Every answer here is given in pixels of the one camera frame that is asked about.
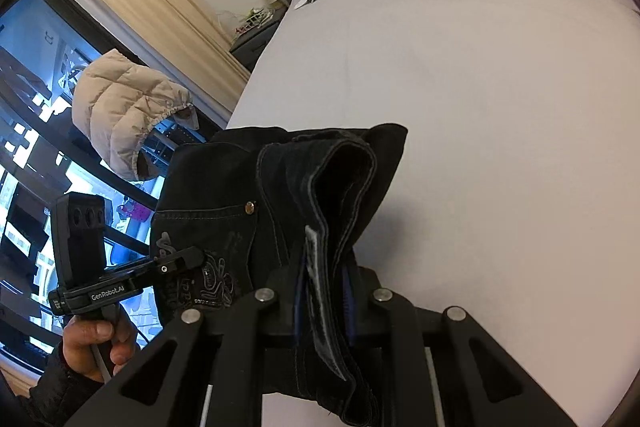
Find person's left hand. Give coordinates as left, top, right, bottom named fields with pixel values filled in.
left=60, top=304, right=142, bottom=383

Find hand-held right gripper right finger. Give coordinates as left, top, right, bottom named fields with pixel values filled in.
left=345, top=266, right=578, bottom=427

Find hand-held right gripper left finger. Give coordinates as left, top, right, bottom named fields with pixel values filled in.
left=64, top=264, right=307, bottom=427

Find large dark-framed window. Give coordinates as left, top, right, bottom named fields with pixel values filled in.
left=0, top=0, right=226, bottom=358

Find small green plant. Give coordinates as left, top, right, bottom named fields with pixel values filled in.
left=232, top=7, right=281, bottom=35

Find dark grey nightstand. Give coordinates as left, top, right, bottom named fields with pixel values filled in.
left=229, top=4, right=288, bottom=72

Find beige curtain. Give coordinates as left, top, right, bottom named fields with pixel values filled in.
left=48, top=0, right=251, bottom=115

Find black denim pants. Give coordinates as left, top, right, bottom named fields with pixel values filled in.
left=150, top=123, right=408, bottom=423

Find beige puffer jacket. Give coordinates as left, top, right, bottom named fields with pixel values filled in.
left=71, top=48, right=200, bottom=182

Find bed with white sheet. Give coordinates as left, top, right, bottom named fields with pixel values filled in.
left=225, top=0, right=640, bottom=427

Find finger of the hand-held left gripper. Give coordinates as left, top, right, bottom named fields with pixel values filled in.
left=150, top=247, right=206, bottom=276

